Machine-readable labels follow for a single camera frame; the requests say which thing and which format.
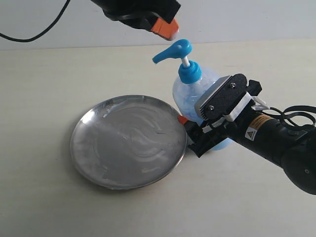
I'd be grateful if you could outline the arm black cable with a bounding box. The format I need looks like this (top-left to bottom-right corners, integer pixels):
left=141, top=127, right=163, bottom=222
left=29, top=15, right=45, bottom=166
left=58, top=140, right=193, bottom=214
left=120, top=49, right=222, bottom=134
left=0, top=0, right=71, bottom=42
left=254, top=98, right=316, bottom=129

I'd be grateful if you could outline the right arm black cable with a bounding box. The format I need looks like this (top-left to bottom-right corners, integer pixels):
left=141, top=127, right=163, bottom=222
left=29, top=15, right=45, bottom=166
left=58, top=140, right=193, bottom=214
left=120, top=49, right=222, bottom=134
left=254, top=98, right=316, bottom=129

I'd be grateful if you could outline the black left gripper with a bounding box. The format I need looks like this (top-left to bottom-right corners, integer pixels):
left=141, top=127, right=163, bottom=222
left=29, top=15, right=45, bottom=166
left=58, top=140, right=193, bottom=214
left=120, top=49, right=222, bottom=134
left=93, top=0, right=181, bottom=40

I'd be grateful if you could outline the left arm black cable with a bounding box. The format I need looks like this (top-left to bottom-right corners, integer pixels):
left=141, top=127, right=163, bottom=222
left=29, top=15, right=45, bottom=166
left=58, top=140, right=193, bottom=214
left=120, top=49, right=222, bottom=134
left=0, top=0, right=71, bottom=42

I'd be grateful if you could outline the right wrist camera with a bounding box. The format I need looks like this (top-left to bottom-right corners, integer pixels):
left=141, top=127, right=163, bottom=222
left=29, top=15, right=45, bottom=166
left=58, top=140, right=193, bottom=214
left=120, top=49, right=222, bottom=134
left=195, top=74, right=262, bottom=122

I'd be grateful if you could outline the round steel plate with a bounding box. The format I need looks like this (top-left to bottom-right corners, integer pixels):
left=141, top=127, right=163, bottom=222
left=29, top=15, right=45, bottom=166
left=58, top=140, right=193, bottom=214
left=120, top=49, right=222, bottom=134
left=70, top=95, right=187, bottom=190

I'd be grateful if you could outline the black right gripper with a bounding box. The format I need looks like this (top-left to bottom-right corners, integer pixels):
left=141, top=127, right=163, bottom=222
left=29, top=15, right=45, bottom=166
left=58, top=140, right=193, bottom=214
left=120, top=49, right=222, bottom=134
left=177, top=115, right=244, bottom=158

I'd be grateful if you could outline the blue pump lotion bottle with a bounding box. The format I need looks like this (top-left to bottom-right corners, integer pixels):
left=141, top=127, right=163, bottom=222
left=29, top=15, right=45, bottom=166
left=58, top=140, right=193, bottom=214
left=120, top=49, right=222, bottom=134
left=152, top=39, right=237, bottom=151

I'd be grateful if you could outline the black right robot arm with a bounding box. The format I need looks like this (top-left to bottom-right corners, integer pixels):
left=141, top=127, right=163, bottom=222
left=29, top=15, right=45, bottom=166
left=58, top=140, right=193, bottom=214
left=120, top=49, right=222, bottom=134
left=178, top=112, right=316, bottom=195

